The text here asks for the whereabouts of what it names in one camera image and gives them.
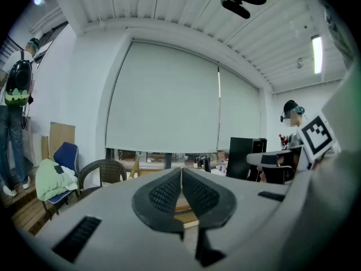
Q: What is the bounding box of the pale green garment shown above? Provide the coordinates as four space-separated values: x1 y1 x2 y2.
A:
35 159 79 202

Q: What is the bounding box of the black and green backpack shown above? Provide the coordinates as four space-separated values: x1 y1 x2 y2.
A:
4 59 32 108

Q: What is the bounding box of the wooden floor platform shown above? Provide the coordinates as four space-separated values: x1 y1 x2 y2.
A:
0 179 66 237

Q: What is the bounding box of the long ceiling tube light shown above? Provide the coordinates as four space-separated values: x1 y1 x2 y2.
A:
311 34 323 75

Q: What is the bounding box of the wooden pole with brass ends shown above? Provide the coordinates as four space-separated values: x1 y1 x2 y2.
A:
127 152 145 181

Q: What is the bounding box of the blue chair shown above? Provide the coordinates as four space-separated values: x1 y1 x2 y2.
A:
41 142 80 216

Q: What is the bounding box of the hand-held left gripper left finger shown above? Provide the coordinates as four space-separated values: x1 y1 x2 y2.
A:
131 167 184 242

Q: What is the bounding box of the brown cardboard sheet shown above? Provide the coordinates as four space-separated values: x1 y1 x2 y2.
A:
49 122 76 161

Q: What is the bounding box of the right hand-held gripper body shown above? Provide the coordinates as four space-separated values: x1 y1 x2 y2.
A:
246 114 336 185

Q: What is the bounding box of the wide white roller blind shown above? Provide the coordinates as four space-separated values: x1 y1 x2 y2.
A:
105 40 221 154

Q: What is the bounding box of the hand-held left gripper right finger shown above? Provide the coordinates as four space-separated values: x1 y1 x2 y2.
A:
182 167 237 267

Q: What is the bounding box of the dark wicker chair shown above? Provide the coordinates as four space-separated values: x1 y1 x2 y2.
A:
77 159 127 200

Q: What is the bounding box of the black flat panel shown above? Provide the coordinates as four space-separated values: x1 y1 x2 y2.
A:
225 137 267 181

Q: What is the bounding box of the black bag with straps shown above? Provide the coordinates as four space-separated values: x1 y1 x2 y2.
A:
194 156 212 172

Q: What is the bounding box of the narrow white roller blind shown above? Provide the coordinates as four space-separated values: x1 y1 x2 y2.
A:
217 65 262 151

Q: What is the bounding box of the black metal railing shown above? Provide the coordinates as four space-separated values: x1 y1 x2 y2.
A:
0 34 24 62

